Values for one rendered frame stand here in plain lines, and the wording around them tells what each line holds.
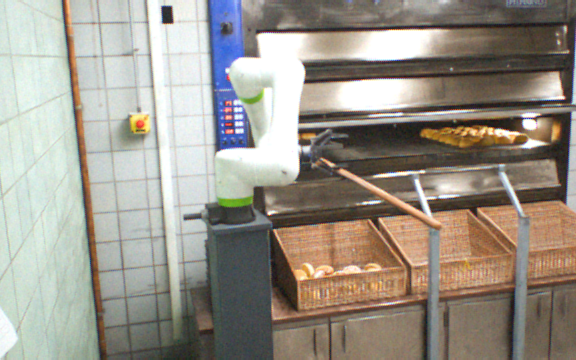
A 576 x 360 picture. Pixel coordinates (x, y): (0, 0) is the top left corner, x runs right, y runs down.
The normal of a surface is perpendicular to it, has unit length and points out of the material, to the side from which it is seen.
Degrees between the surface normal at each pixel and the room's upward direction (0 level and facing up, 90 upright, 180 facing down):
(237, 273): 90
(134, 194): 90
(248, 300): 90
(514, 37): 69
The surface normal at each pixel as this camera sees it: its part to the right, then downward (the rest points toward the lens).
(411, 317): 0.25, 0.20
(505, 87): 0.23, -0.18
